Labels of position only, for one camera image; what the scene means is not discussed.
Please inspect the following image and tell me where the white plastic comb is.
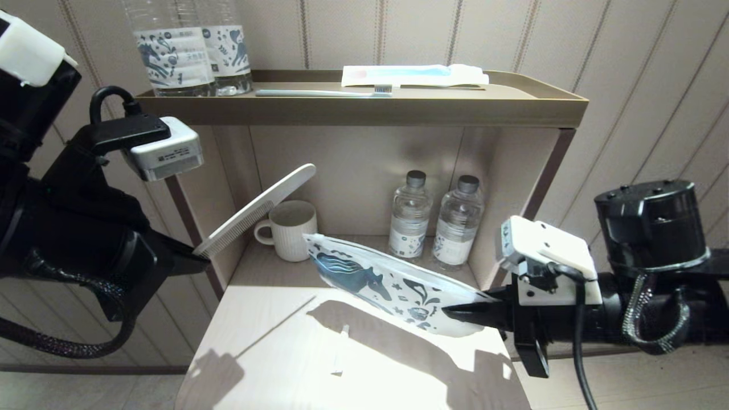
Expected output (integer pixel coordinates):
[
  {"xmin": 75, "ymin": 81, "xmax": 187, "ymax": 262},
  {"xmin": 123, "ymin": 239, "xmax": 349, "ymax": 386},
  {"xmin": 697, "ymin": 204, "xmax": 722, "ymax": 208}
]
[{"xmin": 193, "ymin": 163, "xmax": 317, "ymax": 258}]

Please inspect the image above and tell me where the white blue horse pouch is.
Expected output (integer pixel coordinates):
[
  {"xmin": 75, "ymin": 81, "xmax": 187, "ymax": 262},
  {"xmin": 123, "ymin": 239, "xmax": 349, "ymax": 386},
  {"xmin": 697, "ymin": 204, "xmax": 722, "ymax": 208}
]
[{"xmin": 302, "ymin": 232, "xmax": 502, "ymax": 338}]

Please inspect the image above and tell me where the small clear water bottle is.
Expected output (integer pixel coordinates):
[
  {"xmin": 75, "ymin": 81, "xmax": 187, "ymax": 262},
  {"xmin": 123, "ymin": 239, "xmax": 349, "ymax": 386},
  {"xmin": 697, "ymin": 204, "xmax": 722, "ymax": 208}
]
[
  {"xmin": 431, "ymin": 175, "xmax": 485, "ymax": 271},
  {"xmin": 388, "ymin": 170, "xmax": 432, "ymax": 261}
]

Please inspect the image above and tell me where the white ribbed ceramic mug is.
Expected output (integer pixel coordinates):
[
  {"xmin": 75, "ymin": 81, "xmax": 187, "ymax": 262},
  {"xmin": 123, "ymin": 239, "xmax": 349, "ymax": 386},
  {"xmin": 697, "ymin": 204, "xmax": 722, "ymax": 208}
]
[{"xmin": 254, "ymin": 200, "xmax": 318, "ymax": 263}]

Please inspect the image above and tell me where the large horse label water bottle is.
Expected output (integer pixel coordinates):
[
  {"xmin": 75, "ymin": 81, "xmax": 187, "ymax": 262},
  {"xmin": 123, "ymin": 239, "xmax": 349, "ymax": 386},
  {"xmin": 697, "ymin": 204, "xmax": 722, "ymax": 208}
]
[
  {"xmin": 196, "ymin": 0, "xmax": 253, "ymax": 96},
  {"xmin": 122, "ymin": 0, "xmax": 217, "ymax": 97}
]

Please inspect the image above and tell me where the light blue toothbrush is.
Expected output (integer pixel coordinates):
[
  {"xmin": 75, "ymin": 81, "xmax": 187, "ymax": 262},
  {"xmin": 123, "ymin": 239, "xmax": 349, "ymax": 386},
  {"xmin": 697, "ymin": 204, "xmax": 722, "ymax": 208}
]
[{"xmin": 256, "ymin": 84, "xmax": 394, "ymax": 99}]

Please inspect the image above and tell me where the beige wooden shelf unit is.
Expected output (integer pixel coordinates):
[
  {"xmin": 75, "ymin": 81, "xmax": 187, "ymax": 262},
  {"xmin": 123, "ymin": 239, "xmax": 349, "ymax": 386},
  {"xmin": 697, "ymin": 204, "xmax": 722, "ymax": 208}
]
[{"xmin": 134, "ymin": 69, "xmax": 590, "ymax": 410}]

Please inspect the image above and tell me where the toothbrush in white wrapper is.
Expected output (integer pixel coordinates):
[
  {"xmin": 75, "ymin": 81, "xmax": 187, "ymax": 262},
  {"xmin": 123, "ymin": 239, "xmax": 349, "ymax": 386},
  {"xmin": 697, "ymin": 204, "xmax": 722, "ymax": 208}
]
[{"xmin": 342, "ymin": 64, "xmax": 490, "ymax": 89}]

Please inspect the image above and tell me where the braided right arm cable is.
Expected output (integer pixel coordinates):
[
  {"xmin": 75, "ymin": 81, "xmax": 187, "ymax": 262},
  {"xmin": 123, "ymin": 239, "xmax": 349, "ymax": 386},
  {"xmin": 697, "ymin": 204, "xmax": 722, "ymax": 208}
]
[{"xmin": 622, "ymin": 272, "xmax": 691, "ymax": 355}]

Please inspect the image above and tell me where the braided arm cable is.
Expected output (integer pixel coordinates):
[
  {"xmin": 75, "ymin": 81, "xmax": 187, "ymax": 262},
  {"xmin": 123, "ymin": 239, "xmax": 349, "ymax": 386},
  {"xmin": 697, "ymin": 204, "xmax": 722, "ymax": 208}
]
[
  {"xmin": 622, "ymin": 272, "xmax": 691, "ymax": 355},
  {"xmin": 0, "ymin": 251, "xmax": 137, "ymax": 359}
]

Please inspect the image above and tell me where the braided left arm cable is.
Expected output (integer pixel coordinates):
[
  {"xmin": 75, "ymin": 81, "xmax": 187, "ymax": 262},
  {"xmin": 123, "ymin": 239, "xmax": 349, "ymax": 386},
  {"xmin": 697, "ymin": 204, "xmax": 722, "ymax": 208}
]
[{"xmin": 0, "ymin": 251, "xmax": 137, "ymax": 359}]

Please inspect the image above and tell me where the black left camera cable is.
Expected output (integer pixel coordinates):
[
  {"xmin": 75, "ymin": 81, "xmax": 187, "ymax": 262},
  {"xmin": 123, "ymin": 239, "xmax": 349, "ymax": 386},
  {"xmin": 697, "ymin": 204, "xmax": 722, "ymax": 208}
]
[{"xmin": 90, "ymin": 85, "xmax": 142, "ymax": 123}]

